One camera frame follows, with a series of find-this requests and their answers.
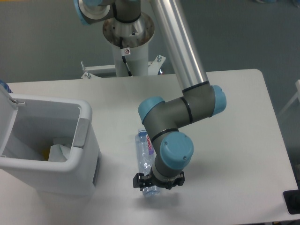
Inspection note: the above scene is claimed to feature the white frame at right edge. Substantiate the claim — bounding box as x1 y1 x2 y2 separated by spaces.
278 80 300 117

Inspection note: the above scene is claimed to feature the black cable on pedestal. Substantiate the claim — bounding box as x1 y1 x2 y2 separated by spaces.
119 36 134 77

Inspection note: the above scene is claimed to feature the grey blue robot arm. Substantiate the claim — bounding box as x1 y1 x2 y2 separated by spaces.
74 0 226 190

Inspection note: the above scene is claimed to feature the blue bottle behind can lid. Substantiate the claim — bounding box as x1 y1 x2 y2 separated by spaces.
0 80 12 93

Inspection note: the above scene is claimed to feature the white trash can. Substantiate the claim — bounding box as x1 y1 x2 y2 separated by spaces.
0 88 100 195

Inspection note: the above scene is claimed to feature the black device at table edge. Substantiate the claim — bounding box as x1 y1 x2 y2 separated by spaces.
283 189 300 215

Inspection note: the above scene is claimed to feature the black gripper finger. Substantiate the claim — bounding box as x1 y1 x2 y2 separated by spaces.
133 173 152 191
167 171 185 189

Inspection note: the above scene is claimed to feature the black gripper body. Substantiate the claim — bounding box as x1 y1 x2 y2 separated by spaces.
149 174 175 190

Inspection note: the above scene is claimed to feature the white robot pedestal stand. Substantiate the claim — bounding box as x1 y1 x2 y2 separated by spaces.
81 12 166 79

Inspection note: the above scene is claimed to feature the clear plastic water bottle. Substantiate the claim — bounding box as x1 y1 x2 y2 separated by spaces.
135 128 163 199

